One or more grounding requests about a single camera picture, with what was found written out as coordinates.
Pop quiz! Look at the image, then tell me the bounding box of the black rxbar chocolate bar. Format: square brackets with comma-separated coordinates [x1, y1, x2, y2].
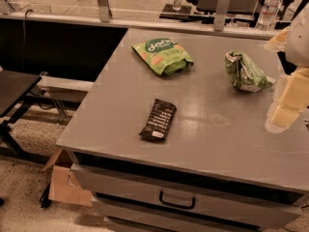
[139, 99, 177, 140]

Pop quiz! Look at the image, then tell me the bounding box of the grey cabinet with drawers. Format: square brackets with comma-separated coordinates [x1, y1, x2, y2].
[57, 29, 309, 232]

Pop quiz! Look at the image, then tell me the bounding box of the black drawer handle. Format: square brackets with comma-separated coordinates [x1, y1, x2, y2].
[158, 190, 196, 210]

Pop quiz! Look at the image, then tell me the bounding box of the cardboard box on floor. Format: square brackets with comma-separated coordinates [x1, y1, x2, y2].
[42, 149, 93, 207]

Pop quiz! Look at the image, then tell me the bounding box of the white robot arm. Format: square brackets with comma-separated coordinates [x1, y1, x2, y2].
[265, 6, 309, 133]

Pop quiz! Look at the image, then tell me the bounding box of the metal railing frame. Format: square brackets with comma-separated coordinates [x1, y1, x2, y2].
[0, 0, 281, 41]

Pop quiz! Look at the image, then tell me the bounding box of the crumpled green snack bag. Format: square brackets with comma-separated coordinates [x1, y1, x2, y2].
[224, 50, 275, 93]

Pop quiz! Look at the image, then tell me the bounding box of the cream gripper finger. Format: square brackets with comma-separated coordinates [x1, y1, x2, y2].
[265, 67, 309, 133]
[265, 27, 290, 52]

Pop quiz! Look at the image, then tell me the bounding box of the black side table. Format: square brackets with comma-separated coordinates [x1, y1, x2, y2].
[0, 69, 49, 164]

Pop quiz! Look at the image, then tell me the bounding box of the black cable on rail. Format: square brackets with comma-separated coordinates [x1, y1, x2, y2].
[20, 9, 35, 70]

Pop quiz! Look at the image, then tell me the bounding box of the green rice chip bag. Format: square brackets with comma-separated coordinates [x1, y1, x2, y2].
[131, 38, 193, 75]

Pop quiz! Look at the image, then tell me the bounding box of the clear water bottle right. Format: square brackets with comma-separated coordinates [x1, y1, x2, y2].
[256, 0, 281, 30]

